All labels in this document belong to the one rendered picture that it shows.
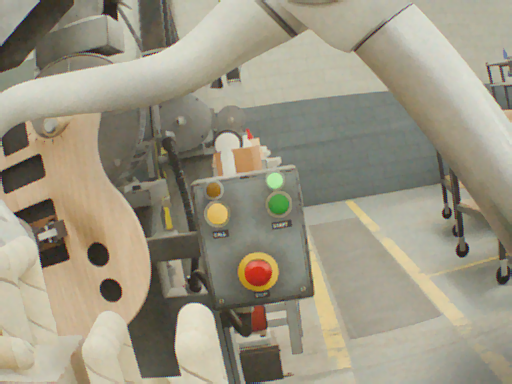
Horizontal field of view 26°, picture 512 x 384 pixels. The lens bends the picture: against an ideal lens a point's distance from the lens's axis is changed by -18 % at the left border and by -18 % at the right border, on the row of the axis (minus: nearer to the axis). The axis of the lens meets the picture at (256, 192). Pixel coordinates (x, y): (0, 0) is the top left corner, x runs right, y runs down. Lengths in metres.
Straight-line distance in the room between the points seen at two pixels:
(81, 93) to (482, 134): 0.50
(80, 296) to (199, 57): 0.55
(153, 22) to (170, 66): 3.80
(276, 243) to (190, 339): 1.04
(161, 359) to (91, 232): 0.42
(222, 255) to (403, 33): 0.83
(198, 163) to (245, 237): 3.52
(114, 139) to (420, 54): 0.87
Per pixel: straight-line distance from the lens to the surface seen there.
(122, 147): 1.97
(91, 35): 2.03
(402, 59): 1.20
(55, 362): 0.99
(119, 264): 1.81
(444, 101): 1.20
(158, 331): 2.15
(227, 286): 1.95
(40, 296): 1.09
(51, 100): 1.44
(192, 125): 5.30
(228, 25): 1.39
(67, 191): 1.81
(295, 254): 1.95
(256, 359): 5.41
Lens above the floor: 1.19
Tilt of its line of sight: 3 degrees down
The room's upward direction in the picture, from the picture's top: 9 degrees counter-clockwise
